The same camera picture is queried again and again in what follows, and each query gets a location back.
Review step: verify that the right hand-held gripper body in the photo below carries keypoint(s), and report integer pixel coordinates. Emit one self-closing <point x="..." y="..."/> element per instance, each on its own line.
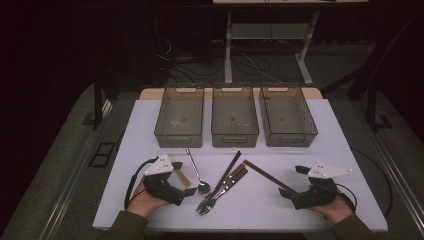
<point x="320" y="193"/>

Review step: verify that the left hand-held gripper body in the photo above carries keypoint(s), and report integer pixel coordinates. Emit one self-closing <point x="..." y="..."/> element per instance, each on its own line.
<point x="161" y="186"/>

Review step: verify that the metal spoon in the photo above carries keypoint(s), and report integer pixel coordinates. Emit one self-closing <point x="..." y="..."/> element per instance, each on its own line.
<point x="203" y="188"/>

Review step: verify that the brown chopstick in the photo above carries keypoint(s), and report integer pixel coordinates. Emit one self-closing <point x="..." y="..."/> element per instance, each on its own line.
<point x="271" y="181"/>
<point x="263" y="174"/>

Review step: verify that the black chopstick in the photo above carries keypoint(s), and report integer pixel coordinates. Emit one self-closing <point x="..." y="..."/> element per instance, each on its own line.
<point x="230" y="166"/>
<point x="220" y="181"/>

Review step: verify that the translucent brown plastic bin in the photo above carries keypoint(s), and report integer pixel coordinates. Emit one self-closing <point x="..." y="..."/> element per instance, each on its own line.
<point x="286" y="115"/>
<point x="234" y="116"/>
<point x="180" y="116"/>

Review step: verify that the person's right hand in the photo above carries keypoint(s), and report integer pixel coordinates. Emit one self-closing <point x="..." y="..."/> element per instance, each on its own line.
<point x="336" y="210"/>

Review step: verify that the person's left hand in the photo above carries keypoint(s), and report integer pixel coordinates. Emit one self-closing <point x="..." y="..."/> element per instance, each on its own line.
<point x="143" y="203"/>

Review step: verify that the white table mat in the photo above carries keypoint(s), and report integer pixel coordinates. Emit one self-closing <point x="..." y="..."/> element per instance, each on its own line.
<point x="140" y="140"/>

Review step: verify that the black metal stand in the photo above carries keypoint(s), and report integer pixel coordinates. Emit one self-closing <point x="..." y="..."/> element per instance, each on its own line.
<point x="371" y="106"/>
<point x="97" y="106"/>

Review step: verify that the white metal desk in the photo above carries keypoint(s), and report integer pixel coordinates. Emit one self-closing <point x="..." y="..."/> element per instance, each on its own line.
<point x="228" y="50"/>

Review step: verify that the black floor socket frame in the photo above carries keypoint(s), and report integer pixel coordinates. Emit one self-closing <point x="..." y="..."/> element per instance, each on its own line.
<point x="101" y="155"/>

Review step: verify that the aluminium floor rail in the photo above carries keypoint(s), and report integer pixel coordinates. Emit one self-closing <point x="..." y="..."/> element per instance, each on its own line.
<point x="400" y="185"/>
<point x="66" y="196"/>

